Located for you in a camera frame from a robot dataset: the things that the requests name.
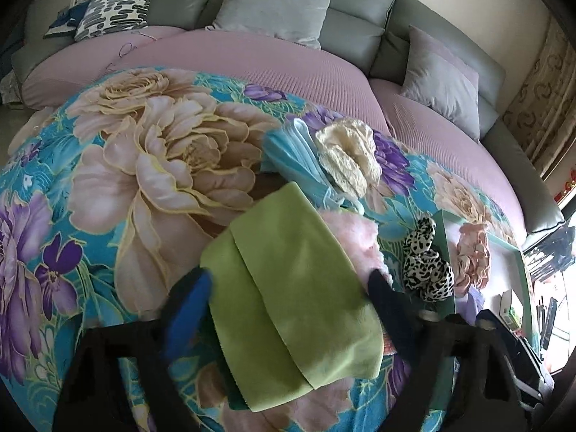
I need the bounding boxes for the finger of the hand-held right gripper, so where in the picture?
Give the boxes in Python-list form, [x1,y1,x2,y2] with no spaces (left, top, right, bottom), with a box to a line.
[488,310,525,343]

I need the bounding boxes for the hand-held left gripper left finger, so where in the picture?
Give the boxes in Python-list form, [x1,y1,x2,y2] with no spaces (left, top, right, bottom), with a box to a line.
[58,266,214,432]

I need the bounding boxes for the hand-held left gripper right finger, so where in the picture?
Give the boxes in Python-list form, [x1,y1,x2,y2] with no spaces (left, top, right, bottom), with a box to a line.
[366,267,529,432]

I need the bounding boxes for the green tissue pack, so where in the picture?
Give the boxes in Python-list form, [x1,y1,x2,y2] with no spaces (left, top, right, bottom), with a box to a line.
[499,290,525,329]

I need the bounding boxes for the purple wet wipes pack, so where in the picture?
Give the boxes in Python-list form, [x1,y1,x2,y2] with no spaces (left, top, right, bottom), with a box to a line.
[465,290,484,325]

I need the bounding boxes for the teal box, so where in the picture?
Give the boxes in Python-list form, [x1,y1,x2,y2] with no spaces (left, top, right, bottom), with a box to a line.
[434,209,543,356]

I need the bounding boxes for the pink fluffy cloth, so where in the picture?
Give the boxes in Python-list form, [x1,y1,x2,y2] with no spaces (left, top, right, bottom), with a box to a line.
[319,209,399,361]

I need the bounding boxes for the pink lace scrunchie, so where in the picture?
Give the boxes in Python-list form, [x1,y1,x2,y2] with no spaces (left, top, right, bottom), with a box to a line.
[454,222,491,298]

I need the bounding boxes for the cream lace scrunchie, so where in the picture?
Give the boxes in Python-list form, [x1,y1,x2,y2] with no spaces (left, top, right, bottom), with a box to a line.
[314,118,383,199]

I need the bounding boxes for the leopard print scrunchie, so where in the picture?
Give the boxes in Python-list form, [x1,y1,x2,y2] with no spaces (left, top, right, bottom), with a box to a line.
[402,217,455,302]

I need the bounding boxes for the dark green cloth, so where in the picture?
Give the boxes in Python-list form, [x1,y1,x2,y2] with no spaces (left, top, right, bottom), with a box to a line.
[204,315,255,412]

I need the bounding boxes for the floral teal blanket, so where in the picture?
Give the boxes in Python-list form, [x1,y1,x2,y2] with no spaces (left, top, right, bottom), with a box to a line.
[0,67,541,432]

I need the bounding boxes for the narrow pink sofa cover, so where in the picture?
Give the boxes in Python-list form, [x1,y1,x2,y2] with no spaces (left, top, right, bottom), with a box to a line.
[369,78,529,244]

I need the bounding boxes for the blue face mask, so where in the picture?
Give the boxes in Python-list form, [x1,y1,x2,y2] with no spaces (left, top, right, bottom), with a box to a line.
[261,119,365,212]

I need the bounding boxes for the lilac grey pillow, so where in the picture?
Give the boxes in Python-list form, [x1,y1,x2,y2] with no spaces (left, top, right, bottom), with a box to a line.
[400,24,480,129]

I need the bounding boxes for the beige patterned curtain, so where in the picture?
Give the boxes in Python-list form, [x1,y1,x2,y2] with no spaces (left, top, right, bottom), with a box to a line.
[501,13,576,181]

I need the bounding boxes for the wide pink sofa cover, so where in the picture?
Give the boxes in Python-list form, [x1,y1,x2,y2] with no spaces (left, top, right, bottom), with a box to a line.
[22,24,392,140]

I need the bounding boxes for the grey sofa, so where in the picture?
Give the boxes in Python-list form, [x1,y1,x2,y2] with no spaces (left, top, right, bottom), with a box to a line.
[9,0,565,235]

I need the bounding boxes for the white patterned bag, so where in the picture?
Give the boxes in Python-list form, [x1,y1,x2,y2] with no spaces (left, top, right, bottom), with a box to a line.
[0,74,23,106]

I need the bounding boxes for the black and white patterned pillow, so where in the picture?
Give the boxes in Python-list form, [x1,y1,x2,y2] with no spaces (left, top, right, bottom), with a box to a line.
[74,0,163,41]

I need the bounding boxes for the blue patterned cushion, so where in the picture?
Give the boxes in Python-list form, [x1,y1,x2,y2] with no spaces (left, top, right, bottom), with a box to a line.
[42,2,91,39]

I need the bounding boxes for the thin cord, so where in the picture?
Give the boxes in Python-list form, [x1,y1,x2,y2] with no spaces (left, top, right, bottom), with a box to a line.
[105,31,156,73]

